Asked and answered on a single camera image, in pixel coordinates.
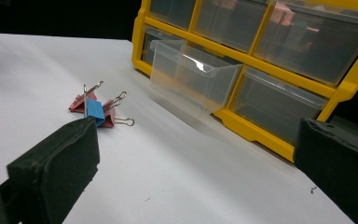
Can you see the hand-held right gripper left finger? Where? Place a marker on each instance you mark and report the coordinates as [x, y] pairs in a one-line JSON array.
[[56, 168]]

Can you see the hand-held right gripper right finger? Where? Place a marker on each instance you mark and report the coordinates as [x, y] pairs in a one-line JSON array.
[[338, 165]]

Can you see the pink binder clip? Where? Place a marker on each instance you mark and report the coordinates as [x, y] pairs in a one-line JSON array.
[[77, 105], [109, 116]]

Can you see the blue binder clip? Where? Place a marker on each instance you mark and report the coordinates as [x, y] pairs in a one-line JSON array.
[[95, 109]]

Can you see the clear plastic pull-out drawer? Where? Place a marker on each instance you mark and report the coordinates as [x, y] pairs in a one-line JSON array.
[[186, 84]]

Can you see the yellow and black storage cabinet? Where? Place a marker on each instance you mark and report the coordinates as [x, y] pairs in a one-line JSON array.
[[270, 71]]

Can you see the set of clear cabinet drawers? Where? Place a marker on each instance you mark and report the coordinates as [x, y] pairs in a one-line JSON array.
[[227, 25]]

